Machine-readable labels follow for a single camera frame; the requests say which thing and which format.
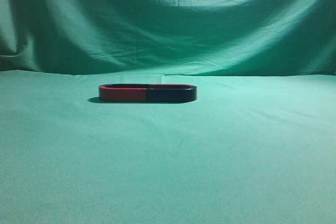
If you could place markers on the green cloth backdrop and cover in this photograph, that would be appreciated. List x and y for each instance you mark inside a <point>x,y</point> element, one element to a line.
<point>256,146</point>

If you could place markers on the red-fronted horseshoe magnet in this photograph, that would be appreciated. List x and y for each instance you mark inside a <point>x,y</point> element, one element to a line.
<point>122,92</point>

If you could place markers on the blue-fronted horseshoe magnet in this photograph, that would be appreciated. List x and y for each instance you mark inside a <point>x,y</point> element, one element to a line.
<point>175,93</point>

